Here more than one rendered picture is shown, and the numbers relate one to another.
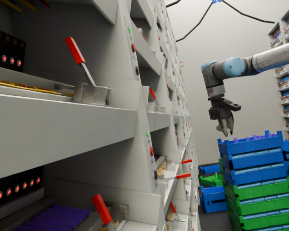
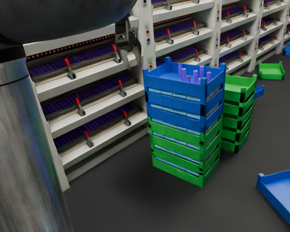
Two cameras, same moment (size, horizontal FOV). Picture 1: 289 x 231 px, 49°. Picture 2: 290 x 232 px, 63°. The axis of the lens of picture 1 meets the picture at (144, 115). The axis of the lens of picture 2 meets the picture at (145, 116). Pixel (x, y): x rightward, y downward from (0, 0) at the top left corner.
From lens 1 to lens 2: 140 cm
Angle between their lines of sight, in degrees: 50
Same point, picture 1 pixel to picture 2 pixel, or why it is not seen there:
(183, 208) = not seen: hidden behind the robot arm
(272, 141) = (190, 88)
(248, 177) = (161, 115)
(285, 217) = (189, 165)
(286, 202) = (193, 153)
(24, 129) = not seen: outside the picture
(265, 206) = (173, 147)
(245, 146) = (160, 83)
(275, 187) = (185, 136)
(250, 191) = (161, 128)
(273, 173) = (185, 122)
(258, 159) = (172, 101)
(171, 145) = not seen: hidden behind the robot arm
